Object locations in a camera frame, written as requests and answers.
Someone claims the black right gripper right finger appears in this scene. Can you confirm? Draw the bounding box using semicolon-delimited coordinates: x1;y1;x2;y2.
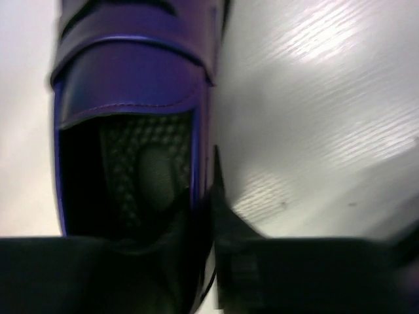
211;148;418;313

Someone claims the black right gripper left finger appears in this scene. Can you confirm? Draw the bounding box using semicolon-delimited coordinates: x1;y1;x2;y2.
0;189;213;314

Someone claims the purple shoe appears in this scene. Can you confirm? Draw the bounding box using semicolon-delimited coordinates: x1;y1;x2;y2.
48;0;235;314

